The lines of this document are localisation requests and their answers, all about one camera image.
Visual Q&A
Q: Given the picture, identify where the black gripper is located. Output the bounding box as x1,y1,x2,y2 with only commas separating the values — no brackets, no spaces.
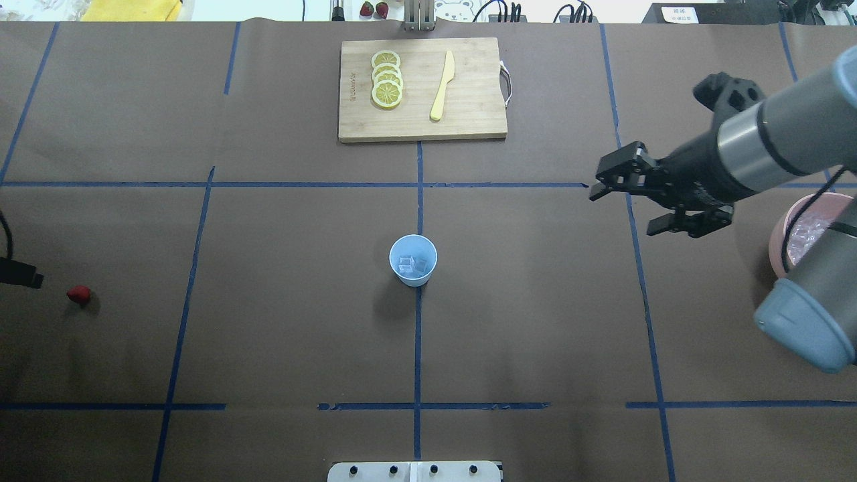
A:
589,131,758,238

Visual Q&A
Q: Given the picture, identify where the ice cube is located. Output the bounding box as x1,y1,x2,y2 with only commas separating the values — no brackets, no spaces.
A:
397,256,429,278

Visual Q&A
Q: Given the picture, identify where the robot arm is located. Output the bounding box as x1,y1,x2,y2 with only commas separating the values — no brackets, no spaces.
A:
589,47,856,374

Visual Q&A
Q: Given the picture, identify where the pile of clear ice cubes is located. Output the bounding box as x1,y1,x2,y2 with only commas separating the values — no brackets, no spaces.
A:
786,210,838,266

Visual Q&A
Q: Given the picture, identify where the light blue paper cup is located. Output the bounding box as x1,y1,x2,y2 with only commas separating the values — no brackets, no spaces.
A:
388,233,439,287

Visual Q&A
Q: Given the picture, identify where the pink bowl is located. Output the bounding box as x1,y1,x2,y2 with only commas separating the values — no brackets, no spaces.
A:
768,192,854,278

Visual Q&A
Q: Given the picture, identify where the yellow plastic knife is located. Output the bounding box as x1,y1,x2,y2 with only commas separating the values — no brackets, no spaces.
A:
429,51,456,123

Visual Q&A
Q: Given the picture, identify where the wooden cutting board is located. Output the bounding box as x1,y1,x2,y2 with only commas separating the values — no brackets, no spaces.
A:
339,37,508,143

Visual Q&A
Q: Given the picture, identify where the lemon slice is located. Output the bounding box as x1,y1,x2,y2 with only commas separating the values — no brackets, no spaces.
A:
371,83,404,110
371,50,401,68
372,63,403,83
373,70,404,90

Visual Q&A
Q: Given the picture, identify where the spare strawberry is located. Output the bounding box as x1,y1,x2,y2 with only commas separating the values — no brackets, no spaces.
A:
359,1,376,18
374,2,390,19

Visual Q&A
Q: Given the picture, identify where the red strawberry on table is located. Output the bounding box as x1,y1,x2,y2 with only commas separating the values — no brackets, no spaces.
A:
66,286,92,308

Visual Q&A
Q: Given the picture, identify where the yellow cloth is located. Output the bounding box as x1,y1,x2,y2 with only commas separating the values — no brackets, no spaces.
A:
82,1,183,22

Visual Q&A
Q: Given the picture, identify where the aluminium frame post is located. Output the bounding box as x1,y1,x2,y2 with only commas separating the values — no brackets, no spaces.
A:
403,0,437,31

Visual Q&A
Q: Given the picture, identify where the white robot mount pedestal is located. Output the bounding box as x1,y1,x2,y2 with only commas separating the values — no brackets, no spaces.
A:
327,460,504,481

